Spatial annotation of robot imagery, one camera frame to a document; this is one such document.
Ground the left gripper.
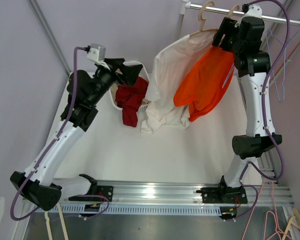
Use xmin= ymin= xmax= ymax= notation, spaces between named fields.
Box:
xmin=88 ymin=58 xmax=143 ymax=107

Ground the dark red t shirt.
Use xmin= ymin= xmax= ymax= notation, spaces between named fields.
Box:
xmin=115 ymin=76 xmax=149 ymax=128

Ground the blue hanger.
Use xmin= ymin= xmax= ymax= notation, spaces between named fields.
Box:
xmin=283 ymin=19 xmax=300 ymax=65
xmin=221 ymin=28 xmax=295 ymax=103

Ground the orange t shirt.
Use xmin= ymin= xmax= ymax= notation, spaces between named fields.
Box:
xmin=173 ymin=47 xmax=234 ymax=122

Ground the beige t shirt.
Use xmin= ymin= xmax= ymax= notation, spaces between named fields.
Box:
xmin=114 ymin=70 xmax=150 ymax=110

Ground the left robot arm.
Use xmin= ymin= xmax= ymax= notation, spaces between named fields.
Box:
xmin=10 ymin=58 xmax=144 ymax=211

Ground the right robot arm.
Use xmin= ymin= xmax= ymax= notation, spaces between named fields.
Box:
xmin=200 ymin=16 xmax=282 ymax=204

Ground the beige hanger under white shirt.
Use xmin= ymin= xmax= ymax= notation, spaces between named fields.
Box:
xmin=189 ymin=0 xmax=218 ymax=39

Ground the white t shirt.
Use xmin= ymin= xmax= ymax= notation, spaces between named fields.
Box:
xmin=140 ymin=32 xmax=214 ymax=134

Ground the pink hanger on floor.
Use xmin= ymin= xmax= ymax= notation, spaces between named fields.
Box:
xmin=241 ymin=177 xmax=291 ymax=240

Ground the white perforated plastic basket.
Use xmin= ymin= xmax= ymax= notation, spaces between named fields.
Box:
xmin=109 ymin=59 xmax=151 ymax=113

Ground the white clothes rack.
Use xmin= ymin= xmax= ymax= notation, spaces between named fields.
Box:
xmin=176 ymin=0 xmax=300 ymax=51

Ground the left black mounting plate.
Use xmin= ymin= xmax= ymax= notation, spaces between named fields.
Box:
xmin=68 ymin=185 xmax=114 ymax=202

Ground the black mounting plate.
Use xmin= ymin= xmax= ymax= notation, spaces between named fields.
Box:
xmin=68 ymin=185 xmax=114 ymax=202
xmin=195 ymin=186 xmax=248 ymax=204

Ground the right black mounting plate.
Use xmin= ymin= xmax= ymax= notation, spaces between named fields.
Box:
xmin=195 ymin=186 xmax=248 ymax=204

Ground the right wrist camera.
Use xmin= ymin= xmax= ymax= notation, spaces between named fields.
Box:
xmin=235 ymin=3 xmax=262 ymax=28

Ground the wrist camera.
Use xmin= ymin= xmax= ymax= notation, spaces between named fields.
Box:
xmin=235 ymin=3 xmax=262 ymax=28
xmin=87 ymin=43 xmax=106 ymax=63

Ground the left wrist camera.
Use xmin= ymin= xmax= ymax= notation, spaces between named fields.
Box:
xmin=87 ymin=43 xmax=106 ymax=63

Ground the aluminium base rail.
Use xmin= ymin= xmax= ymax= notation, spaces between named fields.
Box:
xmin=22 ymin=181 xmax=295 ymax=207

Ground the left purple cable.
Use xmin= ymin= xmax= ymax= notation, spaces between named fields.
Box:
xmin=10 ymin=46 xmax=110 ymax=221

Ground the white slotted cable duct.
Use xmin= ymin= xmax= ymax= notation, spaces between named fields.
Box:
xmin=32 ymin=204 xmax=222 ymax=216

